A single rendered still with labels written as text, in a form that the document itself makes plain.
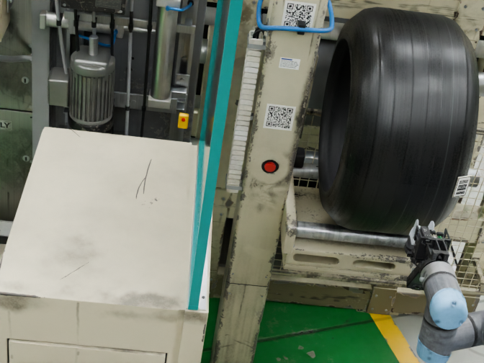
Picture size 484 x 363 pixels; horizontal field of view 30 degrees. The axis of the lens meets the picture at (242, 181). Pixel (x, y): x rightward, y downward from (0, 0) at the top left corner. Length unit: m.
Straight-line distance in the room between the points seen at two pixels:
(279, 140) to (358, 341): 1.32
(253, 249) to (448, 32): 0.83
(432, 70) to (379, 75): 0.13
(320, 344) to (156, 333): 1.77
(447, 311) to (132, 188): 0.71
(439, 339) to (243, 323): 0.97
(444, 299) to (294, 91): 0.70
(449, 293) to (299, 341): 1.57
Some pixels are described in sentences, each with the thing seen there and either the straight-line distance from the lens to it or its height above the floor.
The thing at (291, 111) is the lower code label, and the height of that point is 1.24.
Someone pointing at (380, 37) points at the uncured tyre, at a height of 1.47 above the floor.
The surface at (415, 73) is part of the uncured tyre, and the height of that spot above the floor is 1.44.
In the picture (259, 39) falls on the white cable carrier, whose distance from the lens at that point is 2.25.
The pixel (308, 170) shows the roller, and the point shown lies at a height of 0.91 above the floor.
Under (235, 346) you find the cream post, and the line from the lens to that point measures 2.90.
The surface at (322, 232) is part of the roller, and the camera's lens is 2.49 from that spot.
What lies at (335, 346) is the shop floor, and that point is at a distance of 3.47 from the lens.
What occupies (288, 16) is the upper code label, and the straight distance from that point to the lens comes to 2.20.
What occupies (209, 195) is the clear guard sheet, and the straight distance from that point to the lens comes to 1.51.
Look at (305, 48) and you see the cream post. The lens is 2.25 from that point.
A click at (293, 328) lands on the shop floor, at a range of 3.49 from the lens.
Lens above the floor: 2.47
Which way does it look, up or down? 37 degrees down
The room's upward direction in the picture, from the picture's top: 10 degrees clockwise
